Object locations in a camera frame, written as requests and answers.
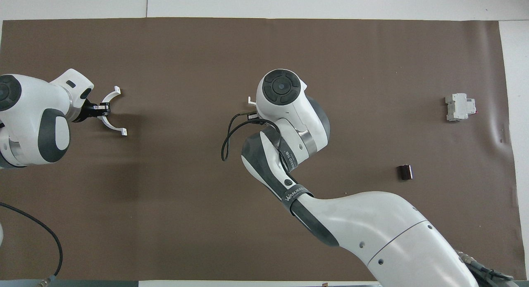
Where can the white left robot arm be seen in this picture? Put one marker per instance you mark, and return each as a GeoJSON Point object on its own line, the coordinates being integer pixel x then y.
{"type": "Point", "coordinates": [29, 109]}

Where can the dark brown short cylinder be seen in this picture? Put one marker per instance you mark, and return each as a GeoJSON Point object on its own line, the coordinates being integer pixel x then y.
{"type": "Point", "coordinates": [405, 172]}

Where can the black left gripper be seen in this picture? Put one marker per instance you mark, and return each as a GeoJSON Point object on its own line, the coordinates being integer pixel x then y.
{"type": "Point", "coordinates": [87, 111]}

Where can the brown table mat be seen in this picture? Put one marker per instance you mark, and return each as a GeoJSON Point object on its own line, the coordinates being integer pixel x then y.
{"type": "Point", "coordinates": [165, 51]}

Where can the grey circuit breaker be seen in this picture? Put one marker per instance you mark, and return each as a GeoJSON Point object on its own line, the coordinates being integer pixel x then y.
{"type": "Point", "coordinates": [456, 107]}

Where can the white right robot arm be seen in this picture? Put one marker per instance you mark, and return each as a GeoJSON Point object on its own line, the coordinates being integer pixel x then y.
{"type": "Point", "coordinates": [372, 225]}

